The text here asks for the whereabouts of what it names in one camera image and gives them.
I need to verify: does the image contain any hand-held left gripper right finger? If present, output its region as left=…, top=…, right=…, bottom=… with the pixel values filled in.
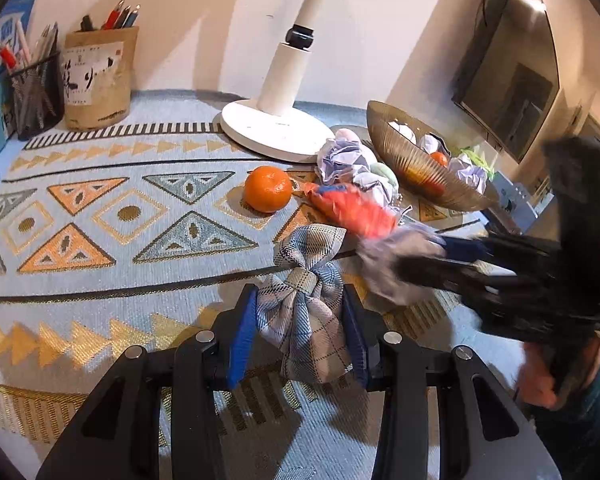
left=342, top=284, right=563, bottom=480

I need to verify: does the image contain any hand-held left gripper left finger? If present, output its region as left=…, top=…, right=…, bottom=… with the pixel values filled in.
left=35, top=284, right=259, bottom=480

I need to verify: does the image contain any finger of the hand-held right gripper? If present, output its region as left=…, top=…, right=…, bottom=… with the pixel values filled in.
left=437, top=236, right=524, bottom=267
left=396, top=256, right=522, bottom=307

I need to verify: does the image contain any grey plaid fabric bow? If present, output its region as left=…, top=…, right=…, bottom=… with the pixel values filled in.
left=255, top=225, right=354, bottom=386

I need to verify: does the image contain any grey cloth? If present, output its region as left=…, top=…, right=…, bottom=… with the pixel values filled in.
left=356, top=227, right=448, bottom=308

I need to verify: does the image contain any amber ribbed glass bowl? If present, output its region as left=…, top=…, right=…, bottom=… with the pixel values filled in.
left=366, top=100, right=502, bottom=212

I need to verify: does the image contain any person's right forearm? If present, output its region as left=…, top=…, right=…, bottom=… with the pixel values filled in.
left=560, top=355, right=600, bottom=466

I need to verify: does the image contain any person's right hand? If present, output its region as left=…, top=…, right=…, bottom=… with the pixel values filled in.
left=517, top=340, right=571, bottom=409

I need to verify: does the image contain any grey blue box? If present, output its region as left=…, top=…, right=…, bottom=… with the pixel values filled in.
left=490, top=170, right=539, bottom=232

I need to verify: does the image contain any green plastic item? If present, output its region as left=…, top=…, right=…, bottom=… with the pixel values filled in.
left=460, top=145, right=497, bottom=178

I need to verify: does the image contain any red snack wrapper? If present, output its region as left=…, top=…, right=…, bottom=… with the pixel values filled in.
left=304, top=182, right=402, bottom=239

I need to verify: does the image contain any patterned woven table mat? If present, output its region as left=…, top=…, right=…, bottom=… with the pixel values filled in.
left=0, top=89, right=546, bottom=480

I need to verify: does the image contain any white lamp base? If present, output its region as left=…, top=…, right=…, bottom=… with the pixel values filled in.
left=220, top=0, right=362, bottom=164

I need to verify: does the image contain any brown paper pen holder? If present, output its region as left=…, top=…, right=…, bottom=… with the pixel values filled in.
left=62, top=25, right=140, bottom=132

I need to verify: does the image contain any black mesh pen holder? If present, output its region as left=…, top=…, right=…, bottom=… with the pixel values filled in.
left=5, top=52, right=66, bottom=142

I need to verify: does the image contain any bunch of pens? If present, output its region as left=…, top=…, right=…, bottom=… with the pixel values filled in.
left=0, top=22, right=61, bottom=80

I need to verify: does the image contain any black wall monitor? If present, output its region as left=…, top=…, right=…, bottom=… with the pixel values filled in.
left=451, top=0, right=562, bottom=164

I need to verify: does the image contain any black cable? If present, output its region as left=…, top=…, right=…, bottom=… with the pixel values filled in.
left=474, top=0, right=504, bottom=52

